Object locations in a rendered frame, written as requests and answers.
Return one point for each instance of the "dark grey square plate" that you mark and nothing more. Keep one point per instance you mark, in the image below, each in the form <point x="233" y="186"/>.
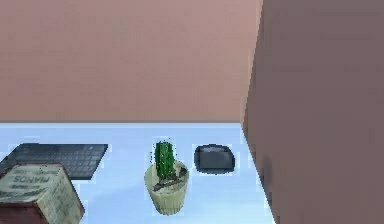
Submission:
<point x="214" y="159"/>

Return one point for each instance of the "green cactus in cream pot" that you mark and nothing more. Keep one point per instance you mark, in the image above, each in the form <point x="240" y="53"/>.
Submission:
<point x="166" y="186"/>

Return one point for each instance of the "black keyboard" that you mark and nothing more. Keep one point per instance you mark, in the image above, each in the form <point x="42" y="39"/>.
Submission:
<point x="71" y="158"/>

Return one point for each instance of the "beige printed box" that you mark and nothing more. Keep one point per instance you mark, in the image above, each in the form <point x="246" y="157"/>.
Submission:
<point x="40" y="193"/>

